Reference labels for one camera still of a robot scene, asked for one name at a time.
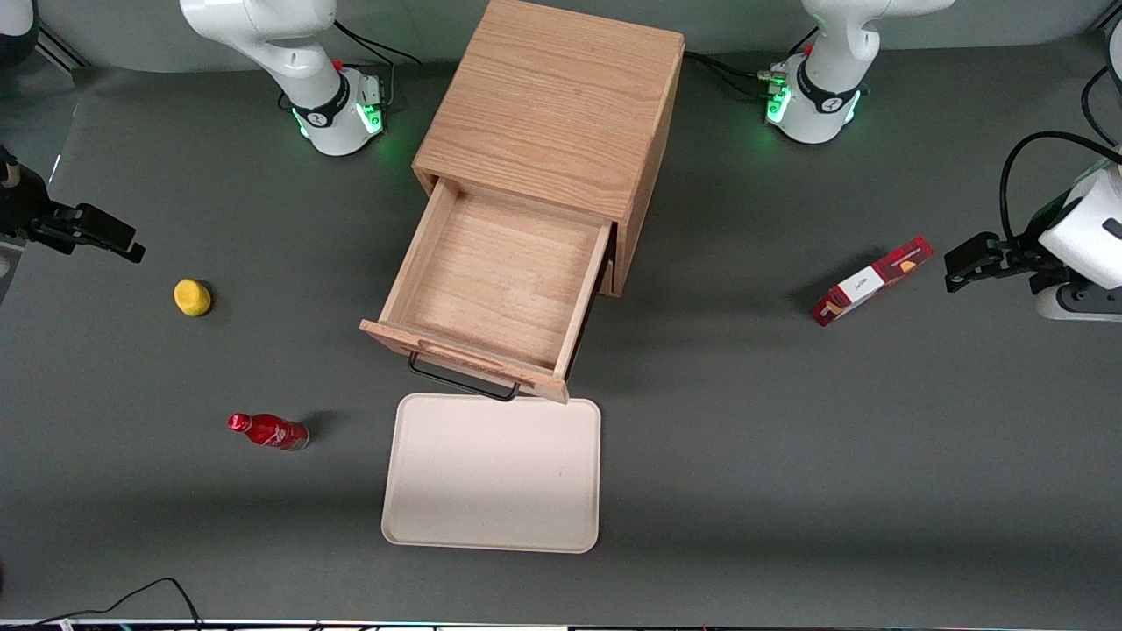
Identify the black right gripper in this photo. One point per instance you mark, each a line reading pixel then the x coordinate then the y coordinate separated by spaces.
pixel 26 209

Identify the red soda bottle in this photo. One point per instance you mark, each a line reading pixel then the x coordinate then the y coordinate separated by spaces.
pixel 272 432

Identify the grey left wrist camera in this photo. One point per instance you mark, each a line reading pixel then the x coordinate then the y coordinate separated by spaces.
pixel 1087 302

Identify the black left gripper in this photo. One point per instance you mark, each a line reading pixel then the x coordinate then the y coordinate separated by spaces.
pixel 1019 255

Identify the wooden two-drawer cabinet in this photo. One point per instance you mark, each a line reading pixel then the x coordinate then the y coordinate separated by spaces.
pixel 561 88

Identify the wooden drawer with grip rail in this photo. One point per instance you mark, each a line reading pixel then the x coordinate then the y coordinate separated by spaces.
pixel 500 272

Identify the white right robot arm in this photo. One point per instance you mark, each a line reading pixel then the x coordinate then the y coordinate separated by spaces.
pixel 263 26

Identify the yellow lemon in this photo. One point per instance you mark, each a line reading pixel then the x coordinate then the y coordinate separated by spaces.
pixel 193 298

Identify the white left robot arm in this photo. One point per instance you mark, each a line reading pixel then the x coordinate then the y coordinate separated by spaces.
pixel 841 35

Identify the red plaid cookie box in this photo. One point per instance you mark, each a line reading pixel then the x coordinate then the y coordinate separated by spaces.
pixel 868 285

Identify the beige rectangular tray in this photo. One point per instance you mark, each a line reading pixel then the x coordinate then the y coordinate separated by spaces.
pixel 491 473

